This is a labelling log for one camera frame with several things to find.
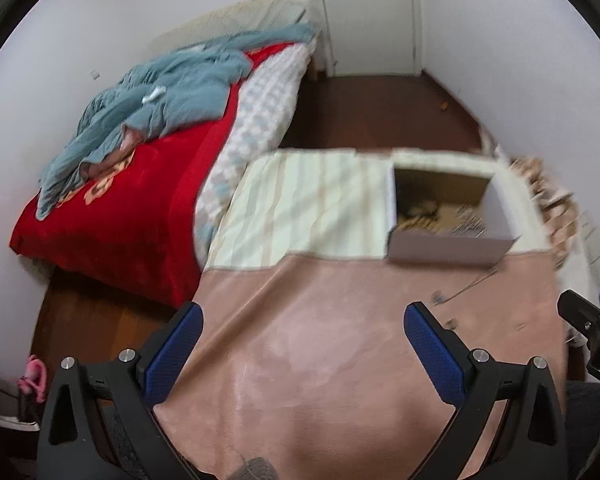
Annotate pink toy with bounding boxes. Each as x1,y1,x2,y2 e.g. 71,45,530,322
18,356,47,404

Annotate striped cream mattress pad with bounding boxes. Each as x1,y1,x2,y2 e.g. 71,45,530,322
204,150,550,270

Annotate thin silver chain necklace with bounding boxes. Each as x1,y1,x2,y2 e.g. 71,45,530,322
429,266,502,307

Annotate pink table cloth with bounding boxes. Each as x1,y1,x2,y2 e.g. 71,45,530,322
155,252,567,479

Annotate checkered brown cloth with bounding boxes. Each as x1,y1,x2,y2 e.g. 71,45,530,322
509,157,579,269

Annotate silver coin necklace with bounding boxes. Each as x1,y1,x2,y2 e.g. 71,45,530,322
450,206,487,239

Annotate white door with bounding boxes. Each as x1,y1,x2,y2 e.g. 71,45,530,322
316,0,422,77

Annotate teal blue quilt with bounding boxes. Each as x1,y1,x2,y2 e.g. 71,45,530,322
35,23,316,221

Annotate wooden bead bracelet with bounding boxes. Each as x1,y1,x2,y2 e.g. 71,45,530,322
398,213,444,233

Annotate white power strip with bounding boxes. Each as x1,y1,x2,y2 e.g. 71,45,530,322
579,210,600,288

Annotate checkered white mattress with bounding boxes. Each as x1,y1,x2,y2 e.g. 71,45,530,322
193,40,316,268

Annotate red blanket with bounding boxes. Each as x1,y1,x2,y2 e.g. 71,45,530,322
9,44,292,308

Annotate white cardboard box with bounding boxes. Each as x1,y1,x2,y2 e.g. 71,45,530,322
387,166,520,268

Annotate black item in box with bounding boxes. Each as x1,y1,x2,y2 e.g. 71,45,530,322
396,181,439,219

